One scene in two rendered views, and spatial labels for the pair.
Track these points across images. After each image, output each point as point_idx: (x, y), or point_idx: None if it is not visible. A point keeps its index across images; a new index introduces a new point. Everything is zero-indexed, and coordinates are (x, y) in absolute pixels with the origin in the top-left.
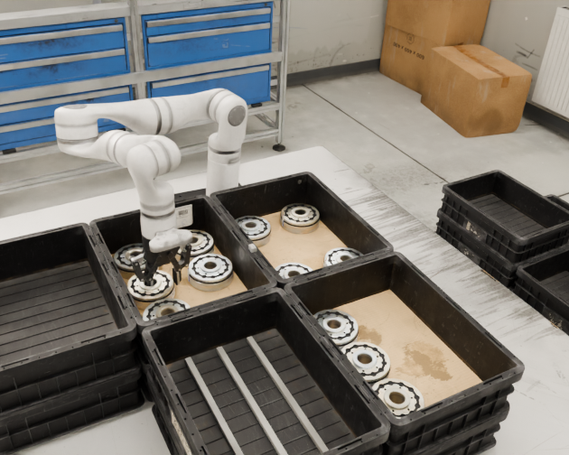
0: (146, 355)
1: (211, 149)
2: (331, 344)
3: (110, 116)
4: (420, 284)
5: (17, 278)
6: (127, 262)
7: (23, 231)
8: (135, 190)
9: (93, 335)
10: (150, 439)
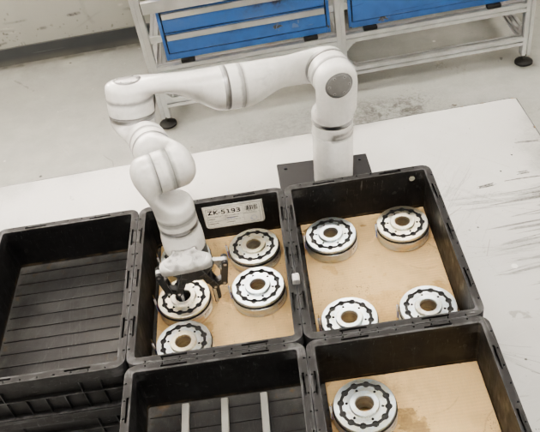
0: None
1: (313, 122)
2: None
3: (165, 91)
4: (497, 376)
5: (70, 260)
6: None
7: (124, 188)
8: (255, 145)
9: (110, 348)
10: None
